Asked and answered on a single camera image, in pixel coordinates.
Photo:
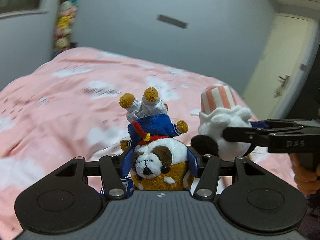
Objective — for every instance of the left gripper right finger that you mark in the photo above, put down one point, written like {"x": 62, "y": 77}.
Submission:
{"x": 206, "y": 168}

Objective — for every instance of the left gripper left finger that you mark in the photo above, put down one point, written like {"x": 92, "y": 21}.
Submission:
{"x": 115, "y": 167}

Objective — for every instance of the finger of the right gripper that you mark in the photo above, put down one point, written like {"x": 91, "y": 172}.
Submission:
{"x": 252, "y": 135}
{"x": 259, "y": 124}

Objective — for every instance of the white black plush cat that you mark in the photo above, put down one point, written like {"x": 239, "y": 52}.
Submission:
{"x": 219, "y": 110}

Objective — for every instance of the brown plush keychain toy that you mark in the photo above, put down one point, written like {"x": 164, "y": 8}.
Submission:
{"x": 161, "y": 165}

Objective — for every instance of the person's right hand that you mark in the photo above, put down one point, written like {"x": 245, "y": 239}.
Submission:
{"x": 307, "y": 181}

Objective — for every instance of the blue white card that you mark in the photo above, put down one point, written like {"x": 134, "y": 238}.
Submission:
{"x": 122, "y": 189}

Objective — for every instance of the cream room door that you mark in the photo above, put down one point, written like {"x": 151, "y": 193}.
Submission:
{"x": 287, "y": 46}

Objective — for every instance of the pink cloud-print duvet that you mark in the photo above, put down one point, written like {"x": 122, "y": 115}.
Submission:
{"x": 69, "y": 107}

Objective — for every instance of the stuffed toys on shelf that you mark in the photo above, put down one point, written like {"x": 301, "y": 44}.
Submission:
{"x": 64, "y": 22}

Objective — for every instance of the door handle with pouch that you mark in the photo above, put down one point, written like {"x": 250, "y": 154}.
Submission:
{"x": 283, "y": 84}

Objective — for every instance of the grey wall vent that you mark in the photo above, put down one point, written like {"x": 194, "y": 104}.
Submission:
{"x": 172, "y": 21}

